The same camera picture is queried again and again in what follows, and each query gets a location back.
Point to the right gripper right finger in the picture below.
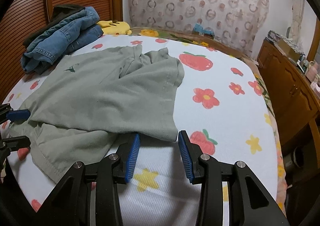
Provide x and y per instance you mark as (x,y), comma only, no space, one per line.
(250,203)

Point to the white strawberry flower bedsheet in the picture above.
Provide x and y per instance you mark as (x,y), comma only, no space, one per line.
(221,107)

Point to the wooden sideboard cabinet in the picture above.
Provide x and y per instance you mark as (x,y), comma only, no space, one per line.
(293,102)

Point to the blue denim jeans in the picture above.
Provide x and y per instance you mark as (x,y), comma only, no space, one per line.
(72,32)

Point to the grey-green shorts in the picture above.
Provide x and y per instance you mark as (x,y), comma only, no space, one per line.
(89,99)

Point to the blue cardboard box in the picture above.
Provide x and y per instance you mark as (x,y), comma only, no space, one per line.
(198,29)

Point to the yellow Pikachu plush toy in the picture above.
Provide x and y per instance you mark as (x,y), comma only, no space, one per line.
(115,27)

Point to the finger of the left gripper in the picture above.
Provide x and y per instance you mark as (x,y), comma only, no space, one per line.
(7,113)
(12,144)

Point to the brown louvered wardrobe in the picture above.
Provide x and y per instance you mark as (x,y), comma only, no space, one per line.
(62,3)

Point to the patterned lace curtain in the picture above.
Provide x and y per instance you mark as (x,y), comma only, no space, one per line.
(235,22)

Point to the dark black garment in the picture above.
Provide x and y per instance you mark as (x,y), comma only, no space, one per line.
(60,12)

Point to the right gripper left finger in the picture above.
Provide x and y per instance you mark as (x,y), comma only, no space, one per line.
(69,202)

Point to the cardboard box on cabinet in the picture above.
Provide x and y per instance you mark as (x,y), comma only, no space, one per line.
(290,49)

